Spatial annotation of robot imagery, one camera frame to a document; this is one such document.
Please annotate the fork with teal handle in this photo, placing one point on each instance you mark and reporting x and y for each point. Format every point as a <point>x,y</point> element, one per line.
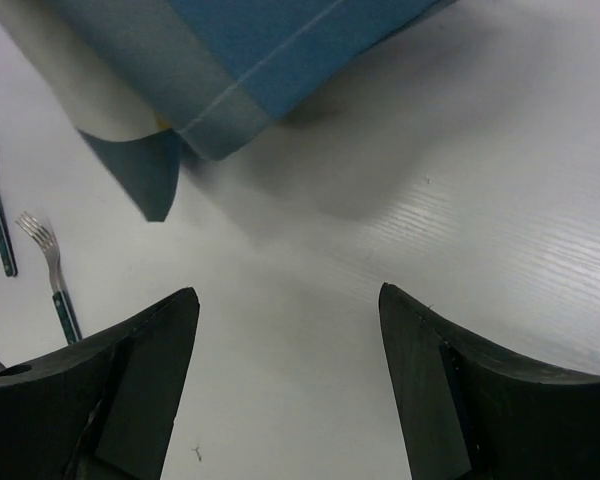
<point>45,238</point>

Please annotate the blue beige checked cloth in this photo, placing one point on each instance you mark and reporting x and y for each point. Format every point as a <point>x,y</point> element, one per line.
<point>142,82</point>

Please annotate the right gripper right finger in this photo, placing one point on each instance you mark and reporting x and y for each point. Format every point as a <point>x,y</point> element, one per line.
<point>472,409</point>

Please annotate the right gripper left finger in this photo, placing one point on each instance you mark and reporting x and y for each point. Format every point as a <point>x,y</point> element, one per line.
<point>104,407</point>

